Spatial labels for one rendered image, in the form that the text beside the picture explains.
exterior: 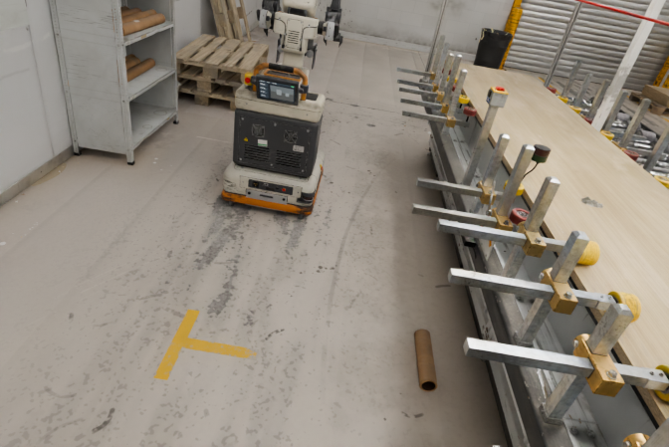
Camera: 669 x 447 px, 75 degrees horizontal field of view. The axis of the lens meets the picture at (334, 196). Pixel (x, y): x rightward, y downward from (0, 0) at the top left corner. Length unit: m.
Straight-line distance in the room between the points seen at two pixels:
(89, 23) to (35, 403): 2.23
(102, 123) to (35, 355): 1.80
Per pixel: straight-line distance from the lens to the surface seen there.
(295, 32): 2.97
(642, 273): 1.80
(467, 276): 1.27
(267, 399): 2.04
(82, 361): 2.25
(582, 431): 1.56
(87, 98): 3.55
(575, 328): 1.70
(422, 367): 2.20
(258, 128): 2.84
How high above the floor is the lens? 1.70
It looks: 30 degrees down
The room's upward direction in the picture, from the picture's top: 10 degrees clockwise
